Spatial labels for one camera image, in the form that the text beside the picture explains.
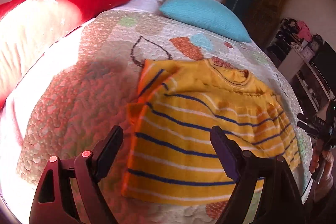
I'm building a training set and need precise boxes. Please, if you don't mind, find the small table clock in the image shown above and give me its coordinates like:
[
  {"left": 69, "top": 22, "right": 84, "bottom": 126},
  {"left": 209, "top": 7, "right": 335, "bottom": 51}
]
[{"left": 309, "top": 40, "right": 319, "bottom": 53}]

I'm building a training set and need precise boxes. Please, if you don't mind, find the right hand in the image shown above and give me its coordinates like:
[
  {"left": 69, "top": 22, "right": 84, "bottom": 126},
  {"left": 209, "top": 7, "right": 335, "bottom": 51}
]
[{"left": 309, "top": 148, "right": 334, "bottom": 202}]

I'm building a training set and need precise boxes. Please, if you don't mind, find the white patchwork quilt bedspread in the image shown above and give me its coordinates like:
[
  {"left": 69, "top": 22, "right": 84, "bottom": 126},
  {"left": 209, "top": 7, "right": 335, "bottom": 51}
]
[{"left": 1, "top": 0, "right": 301, "bottom": 223}]

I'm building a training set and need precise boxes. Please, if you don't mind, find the red long pillow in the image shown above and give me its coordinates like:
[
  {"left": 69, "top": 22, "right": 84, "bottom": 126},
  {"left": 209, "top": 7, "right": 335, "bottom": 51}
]
[{"left": 1, "top": 0, "right": 130, "bottom": 105}]

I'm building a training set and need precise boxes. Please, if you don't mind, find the white cluttered shelf unit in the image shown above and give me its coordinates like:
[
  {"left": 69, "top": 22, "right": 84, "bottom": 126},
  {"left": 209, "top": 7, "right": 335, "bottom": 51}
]
[{"left": 265, "top": 18, "right": 335, "bottom": 120}]

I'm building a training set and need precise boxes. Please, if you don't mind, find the yellow striped knit sweater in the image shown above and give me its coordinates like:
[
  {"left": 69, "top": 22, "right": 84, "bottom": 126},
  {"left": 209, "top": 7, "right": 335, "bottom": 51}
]
[{"left": 121, "top": 59, "right": 300, "bottom": 206}]

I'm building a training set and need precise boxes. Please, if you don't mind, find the pink cloth on shelf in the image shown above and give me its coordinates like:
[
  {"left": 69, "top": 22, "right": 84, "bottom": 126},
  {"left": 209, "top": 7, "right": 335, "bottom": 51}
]
[{"left": 297, "top": 20, "right": 312, "bottom": 42}]

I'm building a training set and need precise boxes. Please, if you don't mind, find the turquoise knit cushion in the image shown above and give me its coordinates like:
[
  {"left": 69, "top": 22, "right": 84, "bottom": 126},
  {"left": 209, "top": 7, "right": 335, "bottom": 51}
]
[{"left": 159, "top": 0, "right": 252, "bottom": 43}]

